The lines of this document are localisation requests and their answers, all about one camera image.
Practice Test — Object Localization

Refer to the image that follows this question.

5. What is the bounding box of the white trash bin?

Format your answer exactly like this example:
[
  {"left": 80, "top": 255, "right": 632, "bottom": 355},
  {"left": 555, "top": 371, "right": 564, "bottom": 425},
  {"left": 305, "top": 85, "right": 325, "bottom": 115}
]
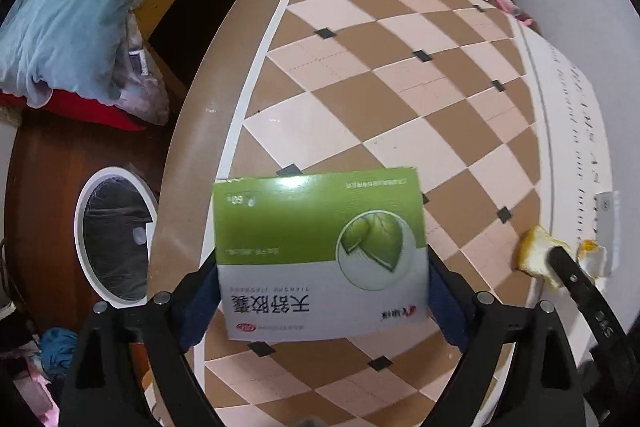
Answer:
[{"left": 73, "top": 167, "right": 157, "bottom": 308}]

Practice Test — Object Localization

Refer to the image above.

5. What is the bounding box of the patterned mattress pad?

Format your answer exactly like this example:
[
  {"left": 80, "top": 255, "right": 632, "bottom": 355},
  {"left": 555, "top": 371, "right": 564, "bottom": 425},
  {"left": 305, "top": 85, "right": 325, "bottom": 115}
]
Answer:
[{"left": 113, "top": 12, "right": 170, "bottom": 126}]

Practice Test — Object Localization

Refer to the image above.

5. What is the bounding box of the crumpled white yellow wrapper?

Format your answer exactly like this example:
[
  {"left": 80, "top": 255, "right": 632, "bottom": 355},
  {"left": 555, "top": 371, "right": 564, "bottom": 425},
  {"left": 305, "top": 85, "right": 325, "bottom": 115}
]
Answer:
[{"left": 577, "top": 239, "right": 616, "bottom": 280}]

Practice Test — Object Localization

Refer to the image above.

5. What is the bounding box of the checkered table cloth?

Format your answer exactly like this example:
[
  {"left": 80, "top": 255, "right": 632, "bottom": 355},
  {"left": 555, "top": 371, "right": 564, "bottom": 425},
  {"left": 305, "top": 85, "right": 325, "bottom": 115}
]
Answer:
[{"left": 150, "top": 0, "right": 616, "bottom": 426}]

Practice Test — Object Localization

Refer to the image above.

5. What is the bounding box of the pink item by wall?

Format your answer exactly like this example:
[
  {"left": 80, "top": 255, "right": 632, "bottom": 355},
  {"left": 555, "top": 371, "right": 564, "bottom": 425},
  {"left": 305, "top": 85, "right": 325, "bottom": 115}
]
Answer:
[{"left": 487, "top": 0, "right": 535, "bottom": 28}]

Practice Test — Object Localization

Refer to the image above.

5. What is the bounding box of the blue cloth on floor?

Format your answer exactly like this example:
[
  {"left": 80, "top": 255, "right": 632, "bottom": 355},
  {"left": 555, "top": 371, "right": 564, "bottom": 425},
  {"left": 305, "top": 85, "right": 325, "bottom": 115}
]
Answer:
[{"left": 40, "top": 327, "right": 78, "bottom": 381}]

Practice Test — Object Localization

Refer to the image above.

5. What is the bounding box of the green white medicine box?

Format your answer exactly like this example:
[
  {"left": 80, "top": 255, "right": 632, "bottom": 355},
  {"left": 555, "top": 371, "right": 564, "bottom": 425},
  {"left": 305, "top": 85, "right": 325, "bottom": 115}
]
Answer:
[{"left": 212, "top": 168, "right": 428, "bottom": 343}]

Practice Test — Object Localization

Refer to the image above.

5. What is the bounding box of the red bed sheet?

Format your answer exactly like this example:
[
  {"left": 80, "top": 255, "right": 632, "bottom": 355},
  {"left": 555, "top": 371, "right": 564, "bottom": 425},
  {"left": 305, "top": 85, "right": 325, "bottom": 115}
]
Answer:
[{"left": 0, "top": 89, "right": 148, "bottom": 132}]

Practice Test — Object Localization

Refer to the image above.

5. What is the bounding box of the yellow pomelo peel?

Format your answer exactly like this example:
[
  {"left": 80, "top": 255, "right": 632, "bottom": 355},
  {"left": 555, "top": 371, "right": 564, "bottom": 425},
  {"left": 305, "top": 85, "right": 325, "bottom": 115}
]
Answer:
[{"left": 516, "top": 225, "right": 575, "bottom": 289}]

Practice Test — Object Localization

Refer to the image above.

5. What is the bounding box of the grey white carton box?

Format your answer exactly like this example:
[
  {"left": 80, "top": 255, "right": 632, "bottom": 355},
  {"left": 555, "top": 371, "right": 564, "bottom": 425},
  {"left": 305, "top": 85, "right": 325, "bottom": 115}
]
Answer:
[{"left": 596, "top": 191, "right": 620, "bottom": 277}]

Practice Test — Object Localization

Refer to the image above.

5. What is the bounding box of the light blue duvet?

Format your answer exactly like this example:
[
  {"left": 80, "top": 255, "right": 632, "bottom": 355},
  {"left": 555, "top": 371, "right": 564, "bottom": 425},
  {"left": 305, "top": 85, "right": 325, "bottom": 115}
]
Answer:
[{"left": 1, "top": 0, "right": 132, "bottom": 107}]

